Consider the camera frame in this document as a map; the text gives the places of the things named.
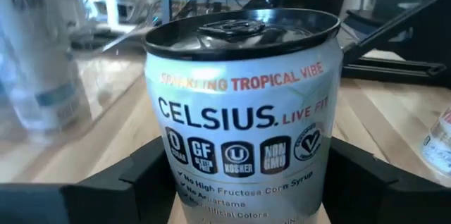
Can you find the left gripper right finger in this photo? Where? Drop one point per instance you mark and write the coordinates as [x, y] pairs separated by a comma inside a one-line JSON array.
[[380, 199]]

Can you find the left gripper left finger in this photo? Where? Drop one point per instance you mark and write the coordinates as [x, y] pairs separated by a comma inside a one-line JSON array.
[[88, 203]]

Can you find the blue band Celsius can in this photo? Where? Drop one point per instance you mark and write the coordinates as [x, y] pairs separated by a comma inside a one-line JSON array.
[[38, 58]]

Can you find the yellow band Celsius can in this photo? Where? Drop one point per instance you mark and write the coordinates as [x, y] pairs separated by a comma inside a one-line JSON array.
[[243, 122]]

